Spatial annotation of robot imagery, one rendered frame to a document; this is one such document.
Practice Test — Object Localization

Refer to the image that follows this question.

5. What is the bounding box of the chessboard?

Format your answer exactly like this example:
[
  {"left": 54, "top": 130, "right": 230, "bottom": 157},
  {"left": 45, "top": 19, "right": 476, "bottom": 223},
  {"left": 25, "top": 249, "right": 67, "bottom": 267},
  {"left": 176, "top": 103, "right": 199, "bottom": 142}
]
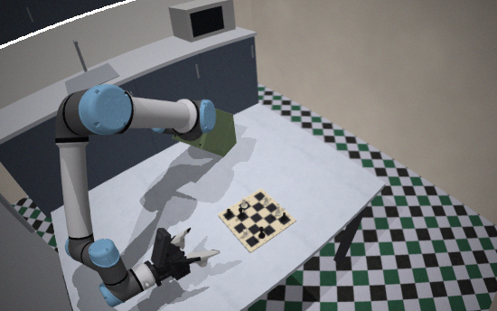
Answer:
[{"left": 218, "top": 188, "right": 296, "bottom": 253}]

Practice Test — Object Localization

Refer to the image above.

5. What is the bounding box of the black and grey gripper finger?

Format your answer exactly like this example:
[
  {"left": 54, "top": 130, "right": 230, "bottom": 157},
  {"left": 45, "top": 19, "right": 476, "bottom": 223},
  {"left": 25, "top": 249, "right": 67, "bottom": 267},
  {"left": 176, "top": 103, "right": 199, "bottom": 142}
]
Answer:
[
  {"left": 169, "top": 228, "right": 191, "bottom": 250},
  {"left": 176, "top": 250, "right": 220, "bottom": 267}
]

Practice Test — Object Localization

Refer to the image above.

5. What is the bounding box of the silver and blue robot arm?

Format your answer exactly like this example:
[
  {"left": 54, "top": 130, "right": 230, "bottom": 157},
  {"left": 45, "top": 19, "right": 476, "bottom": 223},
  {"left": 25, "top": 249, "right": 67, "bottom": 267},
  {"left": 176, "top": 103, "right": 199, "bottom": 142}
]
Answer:
[{"left": 55, "top": 84, "right": 216, "bottom": 307}]

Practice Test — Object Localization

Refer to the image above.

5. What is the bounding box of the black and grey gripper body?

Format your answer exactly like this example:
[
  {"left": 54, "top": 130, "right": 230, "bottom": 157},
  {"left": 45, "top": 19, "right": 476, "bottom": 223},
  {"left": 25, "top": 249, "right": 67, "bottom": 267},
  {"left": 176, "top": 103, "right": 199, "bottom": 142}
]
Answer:
[{"left": 144, "top": 245, "right": 191, "bottom": 287}]

